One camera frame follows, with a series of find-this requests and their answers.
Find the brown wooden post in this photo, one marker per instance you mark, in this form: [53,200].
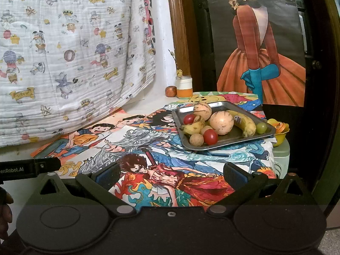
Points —
[180,32]

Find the white and orange jar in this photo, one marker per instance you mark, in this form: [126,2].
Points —
[184,89]

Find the pale green plastic stool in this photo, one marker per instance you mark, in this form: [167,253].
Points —
[281,156]

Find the yellow plastic bowl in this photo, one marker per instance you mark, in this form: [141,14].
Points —
[280,136]

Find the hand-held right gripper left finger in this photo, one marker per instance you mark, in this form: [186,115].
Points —
[107,176]

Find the spotted yellow banana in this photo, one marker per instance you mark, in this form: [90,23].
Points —
[192,128]

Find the metal tray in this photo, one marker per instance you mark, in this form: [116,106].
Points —
[231,140]

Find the cartoon printed tablecloth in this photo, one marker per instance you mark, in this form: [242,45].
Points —
[159,162]

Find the yellow bear drawing sheet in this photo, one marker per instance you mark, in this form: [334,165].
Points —
[202,98]

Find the red cherry tomato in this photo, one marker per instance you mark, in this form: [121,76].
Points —
[210,136]
[189,119]

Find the white cartoon printed blanket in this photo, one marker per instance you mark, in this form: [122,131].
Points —
[74,58]

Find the dried yellow flowers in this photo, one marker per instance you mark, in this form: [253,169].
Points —
[179,72]

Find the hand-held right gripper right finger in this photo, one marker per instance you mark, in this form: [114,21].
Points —
[235,176]

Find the green grape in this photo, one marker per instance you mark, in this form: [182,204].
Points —
[261,128]

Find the small red-brown apple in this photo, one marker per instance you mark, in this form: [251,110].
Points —
[171,91]

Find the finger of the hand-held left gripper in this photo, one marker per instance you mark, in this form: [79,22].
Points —
[49,163]

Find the striped pepino melon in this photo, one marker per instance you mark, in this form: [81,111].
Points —
[202,110]

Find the pale pepino melon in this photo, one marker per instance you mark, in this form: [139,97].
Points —
[221,122]

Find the person's left hand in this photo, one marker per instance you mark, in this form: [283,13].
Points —
[5,207]

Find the wall poster orange dress figure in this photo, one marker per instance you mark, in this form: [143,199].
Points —
[265,85]

